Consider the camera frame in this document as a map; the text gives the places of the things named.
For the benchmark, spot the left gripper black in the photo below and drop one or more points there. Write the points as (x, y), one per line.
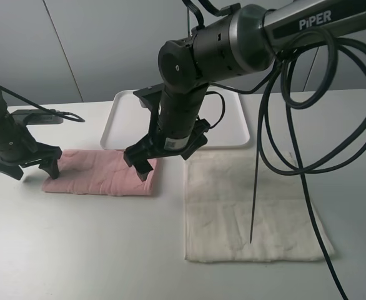
(18, 149)

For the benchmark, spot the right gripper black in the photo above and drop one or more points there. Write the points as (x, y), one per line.
(178, 131)

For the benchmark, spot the pink towel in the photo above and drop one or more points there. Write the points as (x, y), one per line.
(97, 172)

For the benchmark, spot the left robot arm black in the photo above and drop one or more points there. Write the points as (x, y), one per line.
(19, 149)

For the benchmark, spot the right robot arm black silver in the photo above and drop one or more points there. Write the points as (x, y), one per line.
(244, 40)

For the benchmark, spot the white rectangular plastic tray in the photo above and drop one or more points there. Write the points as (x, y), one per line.
(128, 121)

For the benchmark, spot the white towel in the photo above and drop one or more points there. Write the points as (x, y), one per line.
(237, 209)

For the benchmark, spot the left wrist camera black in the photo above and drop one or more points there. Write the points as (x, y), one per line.
(35, 117)

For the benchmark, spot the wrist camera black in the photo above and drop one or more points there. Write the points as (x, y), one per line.
(35, 117)
(150, 98)

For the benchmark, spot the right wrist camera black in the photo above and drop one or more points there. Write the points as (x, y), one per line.
(150, 98)

